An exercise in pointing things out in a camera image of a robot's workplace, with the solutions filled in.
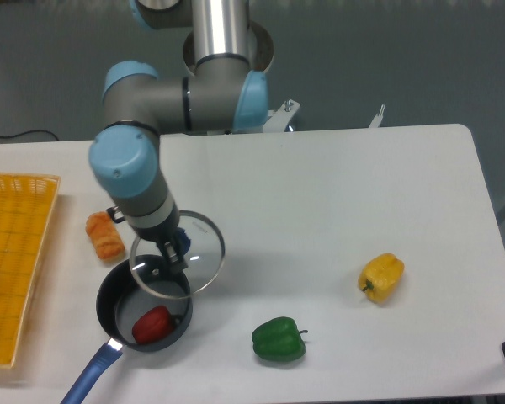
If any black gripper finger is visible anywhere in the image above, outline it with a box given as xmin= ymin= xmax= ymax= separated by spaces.
xmin=159 ymin=240 xmax=188 ymax=275

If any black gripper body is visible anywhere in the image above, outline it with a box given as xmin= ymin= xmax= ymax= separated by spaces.
xmin=105 ymin=204 xmax=179 ymax=243

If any glass pot lid blue knob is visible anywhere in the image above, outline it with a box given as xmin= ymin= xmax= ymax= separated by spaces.
xmin=129 ymin=210 xmax=226 ymax=300

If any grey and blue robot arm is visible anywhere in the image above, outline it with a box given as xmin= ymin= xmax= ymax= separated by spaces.
xmin=88 ymin=1 xmax=268 ymax=271

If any orange bread roll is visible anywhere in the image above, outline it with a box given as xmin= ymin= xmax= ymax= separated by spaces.
xmin=85 ymin=211 xmax=125 ymax=261

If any red bell pepper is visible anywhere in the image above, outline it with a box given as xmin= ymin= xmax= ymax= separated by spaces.
xmin=131 ymin=306 xmax=177 ymax=345

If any green bell pepper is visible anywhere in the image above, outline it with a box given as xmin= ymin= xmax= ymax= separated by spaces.
xmin=251 ymin=316 xmax=308 ymax=363

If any yellow woven basket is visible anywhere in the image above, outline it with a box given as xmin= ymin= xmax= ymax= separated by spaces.
xmin=0 ymin=173 xmax=61 ymax=369

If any yellow bell pepper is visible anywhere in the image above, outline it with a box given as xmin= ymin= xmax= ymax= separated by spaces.
xmin=358 ymin=253 xmax=405 ymax=304

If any dark pot with blue handle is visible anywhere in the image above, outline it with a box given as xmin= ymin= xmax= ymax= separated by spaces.
xmin=61 ymin=255 xmax=193 ymax=403

